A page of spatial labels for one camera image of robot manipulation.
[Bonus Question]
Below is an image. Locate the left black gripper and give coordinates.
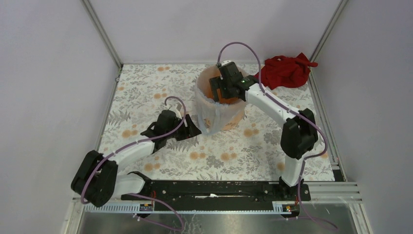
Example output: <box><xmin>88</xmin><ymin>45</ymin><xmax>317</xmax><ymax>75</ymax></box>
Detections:
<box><xmin>165</xmin><ymin>114</ymin><xmax>201</xmax><ymax>141</ymax></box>

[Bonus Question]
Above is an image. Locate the light blue trash bag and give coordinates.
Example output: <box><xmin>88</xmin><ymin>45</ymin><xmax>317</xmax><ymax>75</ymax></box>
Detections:
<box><xmin>194</xmin><ymin>65</ymin><xmax>252</xmax><ymax>136</ymax></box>

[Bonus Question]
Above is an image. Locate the orange plastic trash bin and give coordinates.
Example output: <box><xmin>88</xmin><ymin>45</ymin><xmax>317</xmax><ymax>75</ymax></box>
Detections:
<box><xmin>195</xmin><ymin>66</ymin><xmax>251</xmax><ymax>132</ymax></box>

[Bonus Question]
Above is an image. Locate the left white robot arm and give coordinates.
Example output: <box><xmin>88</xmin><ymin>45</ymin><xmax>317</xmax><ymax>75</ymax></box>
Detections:
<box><xmin>71</xmin><ymin>110</ymin><xmax>201</xmax><ymax>207</ymax></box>

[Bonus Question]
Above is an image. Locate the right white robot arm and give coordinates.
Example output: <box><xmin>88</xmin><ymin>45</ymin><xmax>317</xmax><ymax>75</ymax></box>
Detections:
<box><xmin>209</xmin><ymin>60</ymin><xmax>319</xmax><ymax>201</ymax></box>

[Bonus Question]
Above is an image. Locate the red crumpled cloth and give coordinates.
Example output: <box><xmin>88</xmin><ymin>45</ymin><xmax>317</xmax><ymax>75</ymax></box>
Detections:
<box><xmin>261</xmin><ymin>53</ymin><xmax>318</xmax><ymax>90</ymax></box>

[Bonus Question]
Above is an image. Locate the floral patterned table mat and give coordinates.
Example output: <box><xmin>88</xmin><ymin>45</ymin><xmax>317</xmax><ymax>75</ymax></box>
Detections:
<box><xmin>98</xmin><ymin>63</ymin><xmax>336</xmax><ymax>181</ymax></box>

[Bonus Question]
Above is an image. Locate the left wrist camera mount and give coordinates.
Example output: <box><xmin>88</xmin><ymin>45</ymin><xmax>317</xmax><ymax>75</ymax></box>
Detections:
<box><xmin>174</xmin><ymin>110</ymin><xmax>188</xmax><ymax>126</ymax></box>

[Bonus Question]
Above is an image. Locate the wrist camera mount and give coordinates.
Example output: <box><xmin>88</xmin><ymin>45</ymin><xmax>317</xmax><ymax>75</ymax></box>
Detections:
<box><xmin>216</xmin><ymin>60</ymin><xmax>233</xmax><ymax>68</ymax></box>
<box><xmin>174</xmin><ymin>110</ymin><xmax>188</xmax><ymax>126</ymax></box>

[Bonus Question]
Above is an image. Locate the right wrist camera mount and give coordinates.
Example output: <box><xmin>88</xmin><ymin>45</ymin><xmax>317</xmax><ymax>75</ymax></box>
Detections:
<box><xmin>216</xmin><ymin>60</ymin><xmax>233</xmax><ymax>68</ymax></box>

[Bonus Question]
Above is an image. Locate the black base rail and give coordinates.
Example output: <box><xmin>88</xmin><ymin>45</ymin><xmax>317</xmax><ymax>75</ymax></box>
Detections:
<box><xmin>137</xmin><ymin>173</ymin><xmax>311</xmax><ymax>210</ymax></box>

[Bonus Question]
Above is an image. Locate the white slotted cable duct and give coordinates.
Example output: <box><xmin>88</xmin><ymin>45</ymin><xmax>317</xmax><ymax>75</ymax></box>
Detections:
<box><xmin>84</xmin><ymin>201</ymin><xmax>293</xmax><ymax>215</ymax></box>

